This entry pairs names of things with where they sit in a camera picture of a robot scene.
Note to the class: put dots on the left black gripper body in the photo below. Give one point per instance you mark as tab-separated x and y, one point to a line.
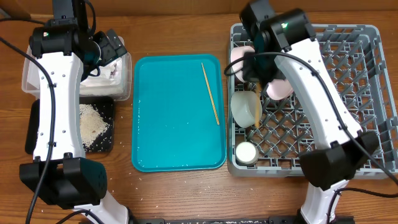
107	52

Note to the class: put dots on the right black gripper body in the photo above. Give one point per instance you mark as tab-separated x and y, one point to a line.
262	67

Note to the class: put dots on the pink round plate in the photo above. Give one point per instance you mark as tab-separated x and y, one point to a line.
279	89

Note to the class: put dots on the wooden chopstick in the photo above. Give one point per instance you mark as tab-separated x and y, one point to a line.
210	94
258	104

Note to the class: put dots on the grey-green bowl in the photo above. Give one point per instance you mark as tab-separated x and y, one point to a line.
243	105

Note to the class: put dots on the small white cup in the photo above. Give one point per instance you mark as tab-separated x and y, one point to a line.
246	154

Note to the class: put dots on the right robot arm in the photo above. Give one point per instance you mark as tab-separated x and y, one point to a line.
285	45

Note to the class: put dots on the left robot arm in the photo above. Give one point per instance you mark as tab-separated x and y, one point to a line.
66	50

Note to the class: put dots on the grey dishwasher rack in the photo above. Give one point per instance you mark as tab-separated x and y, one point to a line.
354	58

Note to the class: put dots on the black waste tray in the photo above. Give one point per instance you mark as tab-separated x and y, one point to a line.
105	106

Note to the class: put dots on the clear plastic bin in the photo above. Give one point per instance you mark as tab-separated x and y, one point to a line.
31	84

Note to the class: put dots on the pile of rice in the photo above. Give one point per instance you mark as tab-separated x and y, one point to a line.
92	125

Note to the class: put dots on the teal plastic tray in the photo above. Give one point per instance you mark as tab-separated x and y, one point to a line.
173	123

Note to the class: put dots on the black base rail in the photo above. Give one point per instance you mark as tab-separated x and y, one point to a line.
269	220

